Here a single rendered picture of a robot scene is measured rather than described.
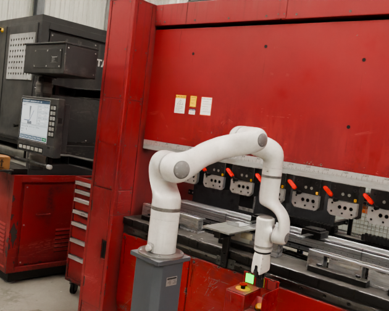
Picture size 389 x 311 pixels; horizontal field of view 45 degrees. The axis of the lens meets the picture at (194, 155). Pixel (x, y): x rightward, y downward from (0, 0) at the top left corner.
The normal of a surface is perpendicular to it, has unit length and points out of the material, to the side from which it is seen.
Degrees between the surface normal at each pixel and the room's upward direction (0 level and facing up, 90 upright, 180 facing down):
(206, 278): 90
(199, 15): 90
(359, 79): 90
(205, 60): 90
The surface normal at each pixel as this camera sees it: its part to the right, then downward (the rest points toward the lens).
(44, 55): -0.67, -0.03
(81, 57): 0.74, 0.13
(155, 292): 0.00, 0.07
